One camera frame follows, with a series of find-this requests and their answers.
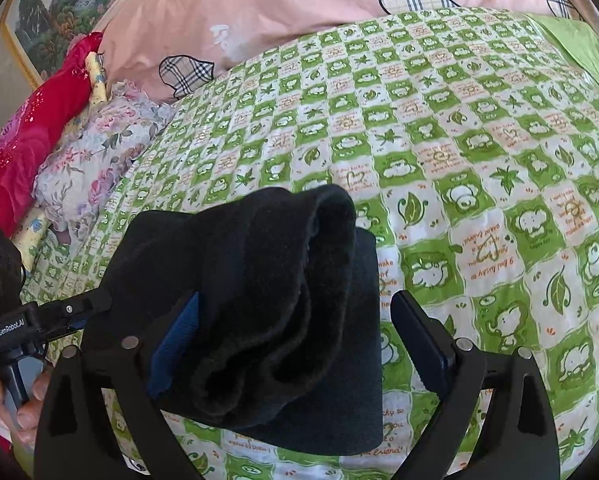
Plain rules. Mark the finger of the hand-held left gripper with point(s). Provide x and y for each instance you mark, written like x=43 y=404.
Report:
x=79 y=305

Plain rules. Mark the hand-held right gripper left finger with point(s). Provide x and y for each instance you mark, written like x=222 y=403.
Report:
x=177 y=345

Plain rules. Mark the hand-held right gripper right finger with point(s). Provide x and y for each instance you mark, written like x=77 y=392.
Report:
x=424 y=340

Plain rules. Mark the black pants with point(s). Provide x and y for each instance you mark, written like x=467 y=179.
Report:
x=279 y=310

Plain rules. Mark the person's left hand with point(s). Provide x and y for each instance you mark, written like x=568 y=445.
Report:
x=24 y=415

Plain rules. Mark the floral cloth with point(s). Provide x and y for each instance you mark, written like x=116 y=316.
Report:
x=94 y=160

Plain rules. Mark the red blanket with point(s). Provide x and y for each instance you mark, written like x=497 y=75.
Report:
x=34 y=125

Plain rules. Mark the green patterned bedsheet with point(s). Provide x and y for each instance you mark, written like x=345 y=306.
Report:
x=479 y=160

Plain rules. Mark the framed landscape painting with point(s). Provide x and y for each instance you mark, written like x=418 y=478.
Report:
x=69 y=10

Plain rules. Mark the light green cloth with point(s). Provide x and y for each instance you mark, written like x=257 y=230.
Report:
x=579 y=45

